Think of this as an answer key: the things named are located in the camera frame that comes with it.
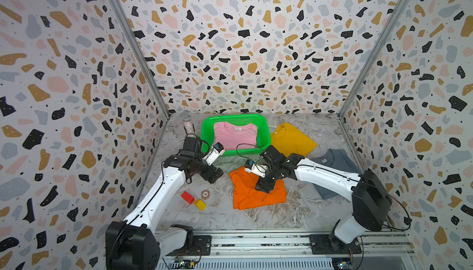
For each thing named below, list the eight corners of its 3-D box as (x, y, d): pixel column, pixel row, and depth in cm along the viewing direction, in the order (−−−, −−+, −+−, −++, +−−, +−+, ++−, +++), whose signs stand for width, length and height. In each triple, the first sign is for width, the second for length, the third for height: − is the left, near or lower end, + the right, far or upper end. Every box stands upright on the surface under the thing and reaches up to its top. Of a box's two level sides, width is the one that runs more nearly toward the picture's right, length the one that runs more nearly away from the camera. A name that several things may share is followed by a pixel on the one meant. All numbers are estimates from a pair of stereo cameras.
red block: (181, 198, 88) (180, 196, 87) (186, 192, 90) (185, 190, 89) (190, 205, 86) (189, 204, 84) (195, 199, 88) (194, 198, 86)
